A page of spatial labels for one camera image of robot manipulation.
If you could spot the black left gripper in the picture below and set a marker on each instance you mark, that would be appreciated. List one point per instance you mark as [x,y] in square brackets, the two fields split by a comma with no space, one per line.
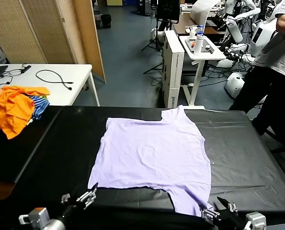
[71,207]

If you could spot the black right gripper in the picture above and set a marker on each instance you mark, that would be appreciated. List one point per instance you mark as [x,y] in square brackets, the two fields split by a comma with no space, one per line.
[231,220]

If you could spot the lavender printed t-shirt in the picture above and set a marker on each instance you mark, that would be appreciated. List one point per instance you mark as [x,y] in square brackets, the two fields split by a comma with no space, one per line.
[151,153]

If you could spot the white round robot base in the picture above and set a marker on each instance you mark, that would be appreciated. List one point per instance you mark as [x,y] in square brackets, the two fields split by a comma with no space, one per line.
[156,34]

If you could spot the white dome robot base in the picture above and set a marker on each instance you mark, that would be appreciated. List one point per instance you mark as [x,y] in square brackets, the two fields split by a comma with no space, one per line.
[234,83]

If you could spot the black plastic table cover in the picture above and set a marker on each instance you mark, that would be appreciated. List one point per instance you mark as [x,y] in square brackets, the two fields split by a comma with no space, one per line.
[84,124]

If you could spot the black side table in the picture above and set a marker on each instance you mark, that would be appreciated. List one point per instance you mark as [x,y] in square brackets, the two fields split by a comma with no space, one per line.
[17,153]

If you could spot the blue striped garment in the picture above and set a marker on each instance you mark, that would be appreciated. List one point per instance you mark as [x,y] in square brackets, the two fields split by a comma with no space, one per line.
[40,105]

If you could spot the white table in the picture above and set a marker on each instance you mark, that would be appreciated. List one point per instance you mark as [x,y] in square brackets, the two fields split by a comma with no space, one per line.
[60,95]

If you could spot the orange garment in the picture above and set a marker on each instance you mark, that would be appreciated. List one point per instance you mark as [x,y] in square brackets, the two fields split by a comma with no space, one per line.
[13,110]

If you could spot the black power adapter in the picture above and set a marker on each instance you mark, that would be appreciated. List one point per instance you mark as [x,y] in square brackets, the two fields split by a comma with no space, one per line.
[26,68]

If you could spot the tall white cardboard box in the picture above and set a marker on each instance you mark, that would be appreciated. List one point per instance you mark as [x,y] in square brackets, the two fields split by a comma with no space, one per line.
[174,72]

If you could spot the small white standing desk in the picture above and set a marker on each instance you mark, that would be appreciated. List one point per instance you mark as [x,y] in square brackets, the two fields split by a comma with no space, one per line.
[204,54]

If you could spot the bystander in grey shirt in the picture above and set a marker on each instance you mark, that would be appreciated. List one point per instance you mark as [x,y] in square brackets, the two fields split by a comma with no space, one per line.
[271,55]

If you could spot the white cylinder bottle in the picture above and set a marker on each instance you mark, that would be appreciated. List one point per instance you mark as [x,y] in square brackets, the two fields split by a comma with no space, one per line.
[198,45]

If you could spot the grey tray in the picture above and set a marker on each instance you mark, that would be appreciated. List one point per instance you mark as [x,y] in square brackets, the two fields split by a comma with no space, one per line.
[205,43]

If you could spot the small orange tool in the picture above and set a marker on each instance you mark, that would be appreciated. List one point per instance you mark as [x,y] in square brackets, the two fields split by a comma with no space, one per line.
[193,44]

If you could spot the wooden folding screen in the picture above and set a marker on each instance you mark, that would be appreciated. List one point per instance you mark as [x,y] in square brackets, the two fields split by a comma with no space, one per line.
[37,31]

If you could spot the black tripod stand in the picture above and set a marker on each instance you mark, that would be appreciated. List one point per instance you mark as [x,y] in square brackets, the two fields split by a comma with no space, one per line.
[156,43]

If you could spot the black waste bin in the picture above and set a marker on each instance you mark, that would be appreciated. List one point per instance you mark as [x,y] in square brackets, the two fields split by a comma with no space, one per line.
[106,21]

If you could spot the white humanoid robot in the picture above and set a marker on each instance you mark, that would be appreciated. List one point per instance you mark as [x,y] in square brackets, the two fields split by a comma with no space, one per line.
[260,36]

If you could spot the clear water bottle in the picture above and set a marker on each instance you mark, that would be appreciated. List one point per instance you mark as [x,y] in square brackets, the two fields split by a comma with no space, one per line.
[200,31]

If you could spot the white cup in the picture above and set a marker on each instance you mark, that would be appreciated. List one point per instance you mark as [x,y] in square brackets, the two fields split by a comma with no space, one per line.
[192,31]

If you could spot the brown wooden desk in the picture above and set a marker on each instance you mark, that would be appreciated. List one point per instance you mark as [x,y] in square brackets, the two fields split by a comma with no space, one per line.
[183,24]

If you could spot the white curved cover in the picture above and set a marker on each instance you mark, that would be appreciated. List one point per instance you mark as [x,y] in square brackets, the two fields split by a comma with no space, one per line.
[199,9]

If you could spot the black monitor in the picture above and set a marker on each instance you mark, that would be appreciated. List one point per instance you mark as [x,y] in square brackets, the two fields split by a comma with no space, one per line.
[168,9]

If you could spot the right wrist grey camera box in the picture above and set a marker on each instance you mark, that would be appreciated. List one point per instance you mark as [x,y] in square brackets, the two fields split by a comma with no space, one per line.
[256,220]

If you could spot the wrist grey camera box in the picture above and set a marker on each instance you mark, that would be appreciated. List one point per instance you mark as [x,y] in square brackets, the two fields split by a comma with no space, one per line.
[35,215]
[256,220]

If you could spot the left wrist grey camera box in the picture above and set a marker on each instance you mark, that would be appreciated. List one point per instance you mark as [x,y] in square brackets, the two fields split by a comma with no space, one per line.
[35,215]

